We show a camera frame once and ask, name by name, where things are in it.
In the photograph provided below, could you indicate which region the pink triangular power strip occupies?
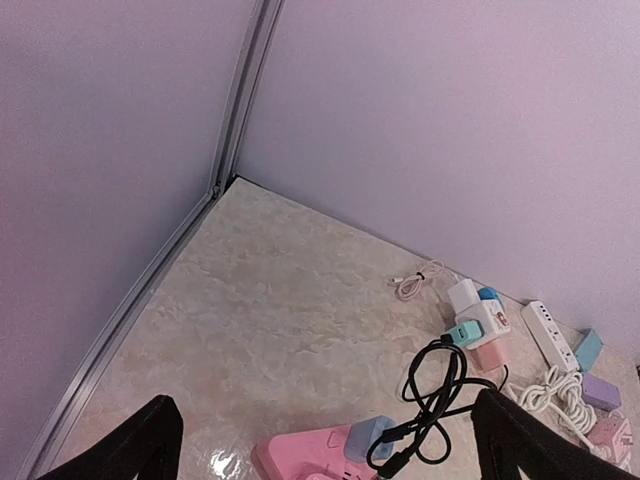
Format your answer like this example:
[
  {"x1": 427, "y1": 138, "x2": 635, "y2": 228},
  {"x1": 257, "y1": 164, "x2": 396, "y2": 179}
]
[{"x1": 252, "y1": 425, "x2": 376, "y2": 480}]

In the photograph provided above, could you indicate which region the purple power strip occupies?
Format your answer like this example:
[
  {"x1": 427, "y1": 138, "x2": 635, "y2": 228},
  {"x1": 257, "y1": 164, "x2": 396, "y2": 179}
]
[{"x1": 582, "y1": 373, "x2": 622, "y2": 412}]

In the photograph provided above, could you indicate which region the teal plug adapter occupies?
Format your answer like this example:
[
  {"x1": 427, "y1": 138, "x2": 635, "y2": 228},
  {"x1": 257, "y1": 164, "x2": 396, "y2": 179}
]
[{"x1": 446, "y1": 320, "x2": 483, "y2": 348}]

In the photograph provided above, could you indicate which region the white charger plug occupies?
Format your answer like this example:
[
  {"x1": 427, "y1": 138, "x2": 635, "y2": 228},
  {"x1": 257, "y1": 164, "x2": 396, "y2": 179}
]
[{"x1": 447, "y1": 278, "x2": 481, "y2": 315}]

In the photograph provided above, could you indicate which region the white cube socket adapter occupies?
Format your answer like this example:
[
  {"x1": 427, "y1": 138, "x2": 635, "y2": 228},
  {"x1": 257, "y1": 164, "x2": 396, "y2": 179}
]
[{"x1": 455, "y1": 299, "x2": 511, "y2": 350}]

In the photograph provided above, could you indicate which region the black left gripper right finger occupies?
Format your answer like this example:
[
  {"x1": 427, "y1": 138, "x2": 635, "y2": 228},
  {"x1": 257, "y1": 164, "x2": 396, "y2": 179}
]
[{"x1": 471, "y1": 389, "x2": 634, "y2": 480}]

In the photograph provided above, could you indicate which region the white power strip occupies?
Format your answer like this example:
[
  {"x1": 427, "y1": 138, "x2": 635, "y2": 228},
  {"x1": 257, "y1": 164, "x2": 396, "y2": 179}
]
[{"x1": 521, "y1": 300, "x2": 579, "y2": 373}]

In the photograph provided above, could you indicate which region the blue plug on cube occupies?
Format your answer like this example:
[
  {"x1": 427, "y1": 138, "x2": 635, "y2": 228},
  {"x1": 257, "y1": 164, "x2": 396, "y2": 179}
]
[{"x1": 477, "y1": 287, "x2": 500, "y2": 301}]

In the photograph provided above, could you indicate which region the light blue plug adapter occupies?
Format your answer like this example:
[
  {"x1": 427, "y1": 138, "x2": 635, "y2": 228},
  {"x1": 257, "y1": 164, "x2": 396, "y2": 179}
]
[{"x1": 344, "y1": 415, "x2": 396, "y2": 464}]

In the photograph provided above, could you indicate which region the pink plug adapter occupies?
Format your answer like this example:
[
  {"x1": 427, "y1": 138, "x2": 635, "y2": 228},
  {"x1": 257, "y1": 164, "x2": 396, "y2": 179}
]
[{"x1": 471, "y1": 339, "x2": 507, "y2": 373}]

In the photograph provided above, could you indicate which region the pink cube socket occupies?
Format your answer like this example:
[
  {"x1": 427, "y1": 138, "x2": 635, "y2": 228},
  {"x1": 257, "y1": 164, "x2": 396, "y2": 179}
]
[{"x1": 587, "y1": 415, "x2": 633, "y2": 464}]

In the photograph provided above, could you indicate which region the teal power strip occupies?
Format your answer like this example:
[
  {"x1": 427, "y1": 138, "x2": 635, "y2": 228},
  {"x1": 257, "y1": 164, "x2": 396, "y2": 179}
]
[{"x1": 574, "y1": 329, "x2": 603, "y2": 373}]

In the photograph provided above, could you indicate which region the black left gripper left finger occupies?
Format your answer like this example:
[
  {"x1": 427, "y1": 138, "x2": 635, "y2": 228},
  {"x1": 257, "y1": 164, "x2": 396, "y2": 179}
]
[{"x1": 43, "y1": 395, "x2": 184, "y2": 480}]

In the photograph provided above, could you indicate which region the white coiled usb cable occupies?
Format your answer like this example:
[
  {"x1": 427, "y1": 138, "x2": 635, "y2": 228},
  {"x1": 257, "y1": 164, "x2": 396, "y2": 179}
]
[{"x1": 389, "y1": 259, "x2": 459, "y2": 301}]

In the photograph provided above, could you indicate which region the white thick power cord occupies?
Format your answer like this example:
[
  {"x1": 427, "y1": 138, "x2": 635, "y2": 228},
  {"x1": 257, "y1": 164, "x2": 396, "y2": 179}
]
[{"x1": 501, "y1": 364, "x2": 609, "y2": 454}]

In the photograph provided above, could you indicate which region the black coiled cable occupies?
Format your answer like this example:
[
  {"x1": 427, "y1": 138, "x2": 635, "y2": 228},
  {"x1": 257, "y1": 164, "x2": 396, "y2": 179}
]
[{"x1": 366, "y1": 335, "x2": 510, "y2": 480}]

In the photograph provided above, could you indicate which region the aluminium frame post left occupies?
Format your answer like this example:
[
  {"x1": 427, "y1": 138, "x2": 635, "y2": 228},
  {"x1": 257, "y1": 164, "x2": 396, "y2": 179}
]
[{"x1": 1, "y1": 1, "x2": 282, "y2": 479}]

